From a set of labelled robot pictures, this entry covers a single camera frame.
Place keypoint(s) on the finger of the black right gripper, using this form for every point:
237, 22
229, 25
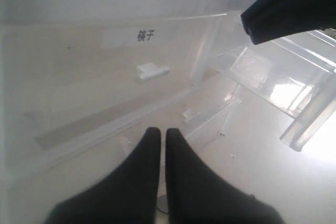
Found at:
266, 20

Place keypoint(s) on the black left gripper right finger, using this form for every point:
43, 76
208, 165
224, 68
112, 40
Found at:
196, 194

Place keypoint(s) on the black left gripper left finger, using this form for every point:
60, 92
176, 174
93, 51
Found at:
127, 195

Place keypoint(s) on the wide translucent drawer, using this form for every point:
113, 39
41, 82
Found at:
144, 119

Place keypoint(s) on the white translucent drawer cabinet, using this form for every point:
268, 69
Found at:
27, 197

